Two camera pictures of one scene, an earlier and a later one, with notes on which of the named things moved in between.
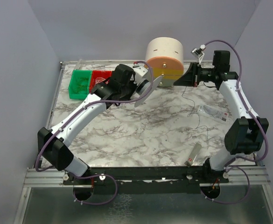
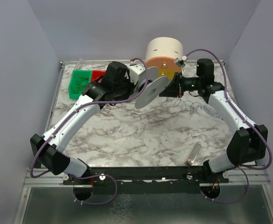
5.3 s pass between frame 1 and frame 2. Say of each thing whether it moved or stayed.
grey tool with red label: stayed
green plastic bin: stayed
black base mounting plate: stayed
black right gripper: moved
